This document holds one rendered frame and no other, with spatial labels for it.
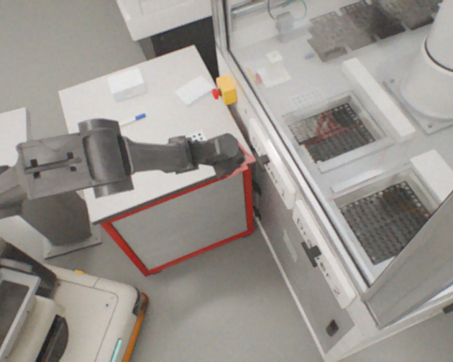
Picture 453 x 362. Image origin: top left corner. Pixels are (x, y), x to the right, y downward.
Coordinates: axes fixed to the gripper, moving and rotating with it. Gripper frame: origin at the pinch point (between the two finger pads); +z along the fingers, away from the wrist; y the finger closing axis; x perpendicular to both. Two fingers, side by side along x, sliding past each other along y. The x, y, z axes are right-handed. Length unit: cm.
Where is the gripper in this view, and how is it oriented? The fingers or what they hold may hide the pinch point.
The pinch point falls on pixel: (248, 162)
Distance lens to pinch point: 112.9
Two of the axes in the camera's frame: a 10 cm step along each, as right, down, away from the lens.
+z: 7.1, 1.1, 6.9
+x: -3.5, -8.0, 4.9
